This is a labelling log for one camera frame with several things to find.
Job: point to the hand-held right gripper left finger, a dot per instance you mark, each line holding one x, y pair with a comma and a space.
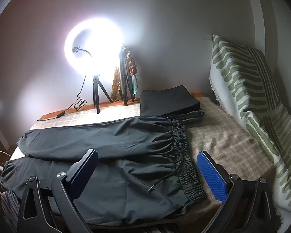
83, 174

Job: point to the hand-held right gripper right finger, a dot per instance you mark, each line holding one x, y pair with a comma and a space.
212, 177

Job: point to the dark grey pants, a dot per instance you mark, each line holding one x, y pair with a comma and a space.
111, 136

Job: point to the folded dark pants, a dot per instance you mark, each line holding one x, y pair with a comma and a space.
167, 102

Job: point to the beige checked blanket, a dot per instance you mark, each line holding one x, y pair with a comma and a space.
220, 136

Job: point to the dark striped cloth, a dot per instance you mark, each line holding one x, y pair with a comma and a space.
9, 211

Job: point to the small black tripod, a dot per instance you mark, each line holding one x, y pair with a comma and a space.
96, 89

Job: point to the colourful patterned cloth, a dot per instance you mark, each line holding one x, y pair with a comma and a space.
115, 85

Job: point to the folded black tripod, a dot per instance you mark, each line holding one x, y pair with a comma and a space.
123, 72

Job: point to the black gooseneck phone holder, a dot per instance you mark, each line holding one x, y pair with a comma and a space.
75, 49

